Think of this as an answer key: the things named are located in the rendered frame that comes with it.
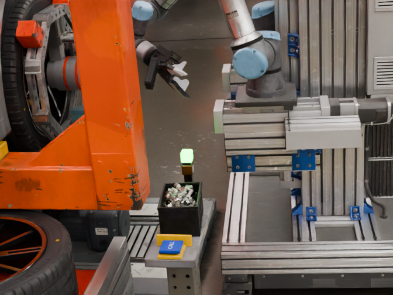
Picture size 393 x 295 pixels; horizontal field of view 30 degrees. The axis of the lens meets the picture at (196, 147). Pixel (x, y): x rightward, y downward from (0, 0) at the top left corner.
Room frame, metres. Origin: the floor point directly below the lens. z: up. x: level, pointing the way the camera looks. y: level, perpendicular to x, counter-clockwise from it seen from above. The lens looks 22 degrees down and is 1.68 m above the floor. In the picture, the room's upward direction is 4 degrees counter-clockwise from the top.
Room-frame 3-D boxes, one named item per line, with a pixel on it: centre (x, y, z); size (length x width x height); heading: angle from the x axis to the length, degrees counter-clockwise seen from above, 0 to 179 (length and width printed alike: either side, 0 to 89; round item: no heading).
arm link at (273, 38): (2.60, -0.27, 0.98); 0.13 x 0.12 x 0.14; 157
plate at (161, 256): (2.11, 0.11, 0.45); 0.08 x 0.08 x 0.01; 79
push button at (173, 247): (2.11, 0.11, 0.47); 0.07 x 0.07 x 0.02; 79
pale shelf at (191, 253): (2.28, 0.08, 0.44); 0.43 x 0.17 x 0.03; 169
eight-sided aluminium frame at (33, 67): (2.96, 0.54, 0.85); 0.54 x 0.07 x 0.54; 169
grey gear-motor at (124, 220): (2.64, 0.51, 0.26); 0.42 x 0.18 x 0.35; 79
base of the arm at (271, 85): (2.60, -0.28, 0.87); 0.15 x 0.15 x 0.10
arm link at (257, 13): (3.09, -0.34, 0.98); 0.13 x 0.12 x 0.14; 97
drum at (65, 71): (2.95, 0.47, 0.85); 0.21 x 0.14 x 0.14; 79
